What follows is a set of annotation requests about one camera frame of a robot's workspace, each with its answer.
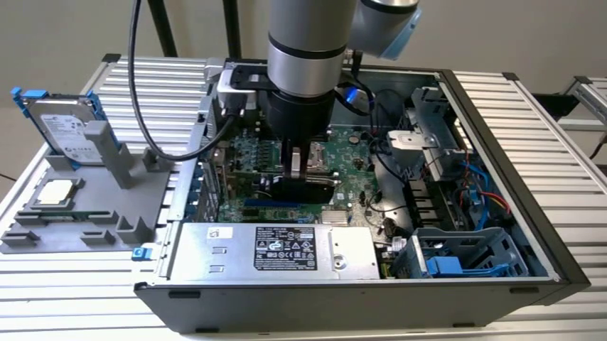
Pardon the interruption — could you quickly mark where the empty blue disk carrier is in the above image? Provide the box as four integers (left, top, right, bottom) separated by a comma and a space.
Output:
425, 255, 529, 278

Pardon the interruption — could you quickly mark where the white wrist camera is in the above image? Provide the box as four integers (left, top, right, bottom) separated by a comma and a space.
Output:
334, 83, 377, 115

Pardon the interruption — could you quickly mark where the black stand pole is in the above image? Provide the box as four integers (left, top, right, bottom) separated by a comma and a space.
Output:
222, 0, 243, 60
146, 0, 179, 58

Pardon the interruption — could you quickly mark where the silver chipset heatsink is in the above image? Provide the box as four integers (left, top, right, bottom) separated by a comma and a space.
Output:
321, 210, 353, 227

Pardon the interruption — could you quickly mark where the open grey PC case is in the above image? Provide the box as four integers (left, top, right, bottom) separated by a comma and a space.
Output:
134, 56, 593, 335

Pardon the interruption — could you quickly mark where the red wire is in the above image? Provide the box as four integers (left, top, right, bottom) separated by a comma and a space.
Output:
481, 191, 513, 214

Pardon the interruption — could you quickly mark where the hard disk in blue carrier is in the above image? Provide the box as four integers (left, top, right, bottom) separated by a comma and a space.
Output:
10, 86, 115, 171

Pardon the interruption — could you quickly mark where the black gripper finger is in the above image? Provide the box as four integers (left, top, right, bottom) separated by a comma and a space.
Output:
279, 137, 314, 183

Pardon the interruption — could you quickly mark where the blue expansion slot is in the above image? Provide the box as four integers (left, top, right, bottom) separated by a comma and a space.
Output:
243, 200, 305, 210

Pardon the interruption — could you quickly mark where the silver power supply unit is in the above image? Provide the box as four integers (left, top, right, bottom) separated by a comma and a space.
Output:
169, 222, 383, 281

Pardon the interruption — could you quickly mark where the blue SATA wire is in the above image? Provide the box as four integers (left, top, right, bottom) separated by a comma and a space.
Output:
458, 159, 498, 232

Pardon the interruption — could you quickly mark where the long black wire loop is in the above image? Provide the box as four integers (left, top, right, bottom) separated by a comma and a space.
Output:
370, 88, 409, 136

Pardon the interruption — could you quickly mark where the CPU socket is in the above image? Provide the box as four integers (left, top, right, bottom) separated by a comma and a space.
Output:
307, 141, 330, 168

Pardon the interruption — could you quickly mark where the grey disk bay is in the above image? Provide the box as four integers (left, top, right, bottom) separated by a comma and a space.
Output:
393, 227, 530, 280

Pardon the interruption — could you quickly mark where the thick black camera cable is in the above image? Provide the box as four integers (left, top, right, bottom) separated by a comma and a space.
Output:
127, 0, 246, 163

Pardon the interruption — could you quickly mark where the silver CPU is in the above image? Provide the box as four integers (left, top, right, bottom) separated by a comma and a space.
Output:
37, 180, 78, 207

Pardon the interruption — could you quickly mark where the green Dell motherboard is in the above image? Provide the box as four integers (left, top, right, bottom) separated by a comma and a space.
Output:
215, 126, 407, 228

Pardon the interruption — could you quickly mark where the wrist camera with black plate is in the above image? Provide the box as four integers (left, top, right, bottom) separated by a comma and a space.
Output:
215, 65, 274, 97

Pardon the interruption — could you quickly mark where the grey parts rack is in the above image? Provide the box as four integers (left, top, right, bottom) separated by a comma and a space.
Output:
0, 120, 185, 255

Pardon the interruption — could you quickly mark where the grey metal drive cage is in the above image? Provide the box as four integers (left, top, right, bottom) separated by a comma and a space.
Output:
386, 86, 476, 182

